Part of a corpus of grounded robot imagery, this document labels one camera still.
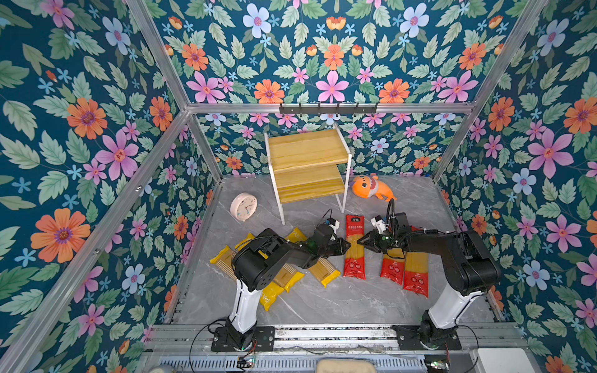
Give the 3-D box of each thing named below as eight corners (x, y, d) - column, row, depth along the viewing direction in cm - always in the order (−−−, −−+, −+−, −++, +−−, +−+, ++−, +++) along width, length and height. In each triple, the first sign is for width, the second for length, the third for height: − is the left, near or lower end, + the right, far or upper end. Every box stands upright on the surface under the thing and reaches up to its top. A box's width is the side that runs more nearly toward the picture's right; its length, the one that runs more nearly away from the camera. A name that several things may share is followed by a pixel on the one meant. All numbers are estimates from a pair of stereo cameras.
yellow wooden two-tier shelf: (281, 225, 103) (268, 170, 76) (274, 181, 121) (261, 123, 94) (343, 213, 108) (352, 157, 81) (327, 172, 125) (330, 114, 98)
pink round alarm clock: (233, 219, 106) (225, 203, 96) (252, 204, 111) (246, 188, 102) (241, 226, 103) (234, 210, 94) (260, 211, 109) (255, 194, 99)
